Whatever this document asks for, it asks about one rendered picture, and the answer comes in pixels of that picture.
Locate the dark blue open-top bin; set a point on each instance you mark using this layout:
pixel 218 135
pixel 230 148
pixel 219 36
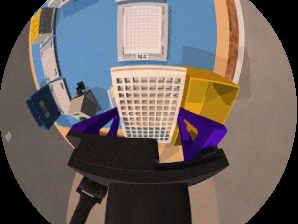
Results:
pixel 45 106

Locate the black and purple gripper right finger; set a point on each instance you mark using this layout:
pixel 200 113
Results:
pixel 210 133

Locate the blue bench mat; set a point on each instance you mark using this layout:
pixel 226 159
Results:
pixel 86 43

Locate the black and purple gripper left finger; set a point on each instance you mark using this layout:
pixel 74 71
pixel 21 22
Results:
pixel 94 124

